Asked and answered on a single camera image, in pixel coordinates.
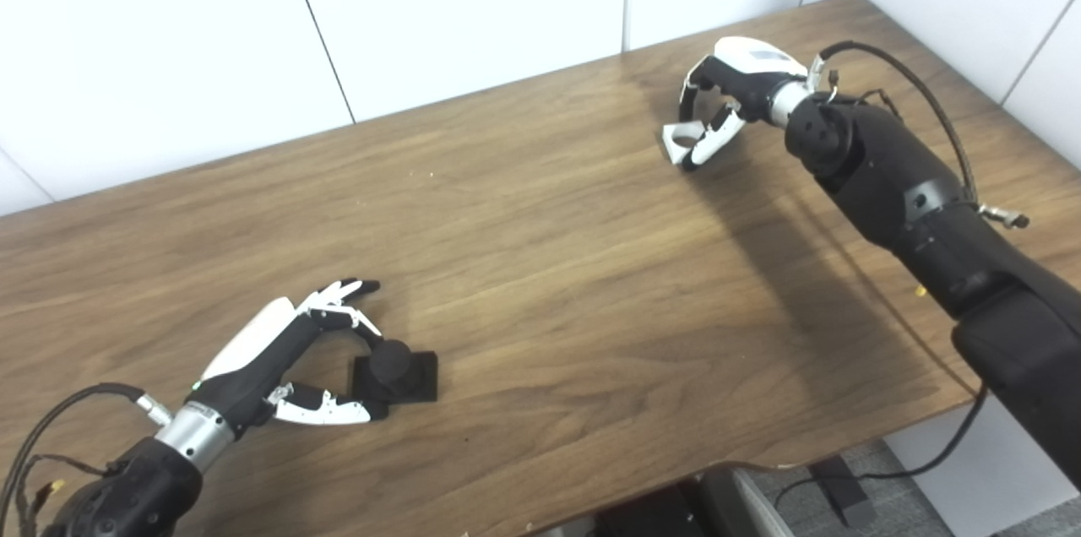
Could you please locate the black floor cable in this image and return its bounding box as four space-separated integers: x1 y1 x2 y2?
775 385 989 513

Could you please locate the white square piece with hole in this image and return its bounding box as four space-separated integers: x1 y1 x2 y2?
661 121 706 166

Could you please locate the black peg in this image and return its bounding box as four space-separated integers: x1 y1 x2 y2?
351 339 439 404

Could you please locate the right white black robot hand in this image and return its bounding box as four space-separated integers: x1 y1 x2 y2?
661 36 810 173

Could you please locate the left thin wrist wire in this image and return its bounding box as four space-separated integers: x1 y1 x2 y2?
17 453 106 537

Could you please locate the right thin wrist wire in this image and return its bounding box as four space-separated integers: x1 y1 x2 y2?
826 68 900 120

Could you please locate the black floor box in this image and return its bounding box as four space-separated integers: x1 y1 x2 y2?
811 457 877 529

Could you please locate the thin wrist wire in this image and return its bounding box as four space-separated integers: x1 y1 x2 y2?
17 453 106 537
826 68 900 120

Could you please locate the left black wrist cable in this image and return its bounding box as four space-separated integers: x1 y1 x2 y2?
0 382 174 537

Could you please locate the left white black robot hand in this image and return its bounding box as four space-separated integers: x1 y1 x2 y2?
190 279 391 437

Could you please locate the right silver elbow plug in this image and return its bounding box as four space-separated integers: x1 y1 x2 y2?
980 203 1031 230

